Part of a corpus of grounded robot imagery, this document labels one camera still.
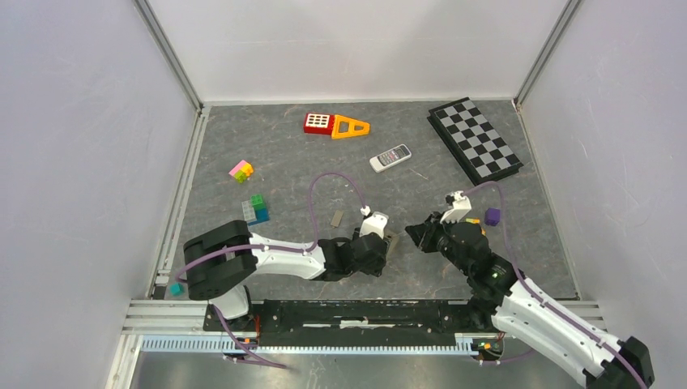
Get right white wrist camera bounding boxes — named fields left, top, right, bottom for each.
left=440, top=190, right=472, bottom=224

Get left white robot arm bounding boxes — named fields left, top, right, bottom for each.
left=175, top=217, right=390, bottom=331

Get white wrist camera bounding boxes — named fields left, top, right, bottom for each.
left=440, top=190, right=472, bottom=224
left=359, top=206, right=389, bottom=238

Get black grey chessboard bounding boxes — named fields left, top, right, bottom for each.
left=427, top=97, right=523, bottom=186

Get green blue grey blocks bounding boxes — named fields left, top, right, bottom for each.
left=241, top=194, right=270, bottom=225

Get orange yellow block stack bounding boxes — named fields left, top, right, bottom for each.
left=465, top=218, right=486, bottom=236

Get beige battery cover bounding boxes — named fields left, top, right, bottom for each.
left=331, top=210, right=344, bottom=228

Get red white window block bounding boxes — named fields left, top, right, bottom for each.
left=303, top=113, right=335, bottom=136

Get white remote control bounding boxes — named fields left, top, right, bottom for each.
left=369, top=144, right=412, bottom=173

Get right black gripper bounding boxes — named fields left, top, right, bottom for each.
left=404, top=212, right=471, bottom=276

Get small teal cube block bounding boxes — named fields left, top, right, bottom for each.
left=169, top=283, right=185, bottom=297

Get white slotted cable duct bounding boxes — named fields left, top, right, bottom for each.
left=140, top=335, right=478, bottom=357

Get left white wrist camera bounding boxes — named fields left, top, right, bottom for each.
left=359, top=206, right=389, bottom=238

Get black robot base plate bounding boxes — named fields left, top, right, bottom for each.
left=227, top=299, right=505, bottom=346

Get pink yellow green blocks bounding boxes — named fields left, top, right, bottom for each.
left=228, top=160, right=254, bottom=183

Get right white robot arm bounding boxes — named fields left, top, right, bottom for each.
left=405, top=212, right=655, bottom=388

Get purple cube block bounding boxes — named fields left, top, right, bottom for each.
left=484, top=207, right=501, bottom=226

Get orange triangular toy block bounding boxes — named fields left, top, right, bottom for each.
left=331, top=115, right=371, bottom=139

